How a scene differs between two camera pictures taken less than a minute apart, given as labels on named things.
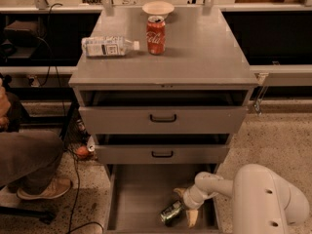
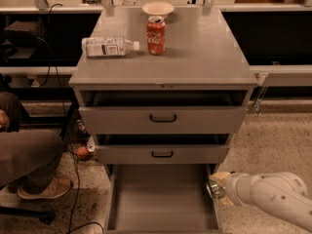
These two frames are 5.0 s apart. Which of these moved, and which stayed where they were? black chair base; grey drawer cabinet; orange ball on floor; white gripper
Moved: white gripper
Stayed: black chair base; grey drawer cabinet; orange ball on floor
